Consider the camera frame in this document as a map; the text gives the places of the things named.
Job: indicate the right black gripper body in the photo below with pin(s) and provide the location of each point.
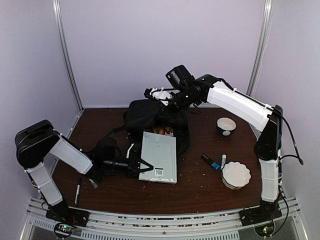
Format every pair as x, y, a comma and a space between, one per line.
177, 98

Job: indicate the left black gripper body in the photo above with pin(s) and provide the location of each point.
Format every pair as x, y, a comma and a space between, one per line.
130, 166

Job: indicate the grey notebook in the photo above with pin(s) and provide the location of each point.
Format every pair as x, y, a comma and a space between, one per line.
159, 151

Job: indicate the dog picture book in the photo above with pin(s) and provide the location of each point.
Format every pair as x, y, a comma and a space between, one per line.
163, 130

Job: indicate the black student bag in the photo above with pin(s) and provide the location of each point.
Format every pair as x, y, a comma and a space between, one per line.
143, 114

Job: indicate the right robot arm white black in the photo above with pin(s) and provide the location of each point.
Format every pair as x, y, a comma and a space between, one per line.
263, 117

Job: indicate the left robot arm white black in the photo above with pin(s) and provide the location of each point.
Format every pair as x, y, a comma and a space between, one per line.
39, 140

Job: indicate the dark bowl white inside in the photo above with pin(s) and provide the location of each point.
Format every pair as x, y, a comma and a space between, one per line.
225, 126

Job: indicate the dark blue pen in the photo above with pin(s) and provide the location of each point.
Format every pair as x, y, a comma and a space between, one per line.
77, 194

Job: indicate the blue cap black highlighter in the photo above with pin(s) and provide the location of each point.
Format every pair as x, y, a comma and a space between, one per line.
211, 162

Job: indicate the white marker teal label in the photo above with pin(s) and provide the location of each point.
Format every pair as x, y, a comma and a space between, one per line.
223, 161

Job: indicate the white scalloped dish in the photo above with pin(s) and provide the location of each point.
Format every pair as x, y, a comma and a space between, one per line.
235, 175

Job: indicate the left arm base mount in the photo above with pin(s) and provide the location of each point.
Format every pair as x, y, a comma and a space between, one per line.
67, 221

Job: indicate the right aluminium wall post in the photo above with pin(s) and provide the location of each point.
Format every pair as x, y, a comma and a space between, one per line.
261, 47

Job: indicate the aluminium wall post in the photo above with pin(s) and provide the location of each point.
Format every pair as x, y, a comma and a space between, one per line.
65, 53
261, 47

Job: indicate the aluminium front rail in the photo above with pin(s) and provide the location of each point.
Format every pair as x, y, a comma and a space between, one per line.
219, 225

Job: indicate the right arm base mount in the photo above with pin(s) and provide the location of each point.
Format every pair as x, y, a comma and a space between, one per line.
262, 219

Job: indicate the left aluminium wall post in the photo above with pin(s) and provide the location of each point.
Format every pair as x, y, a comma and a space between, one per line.
65, 53

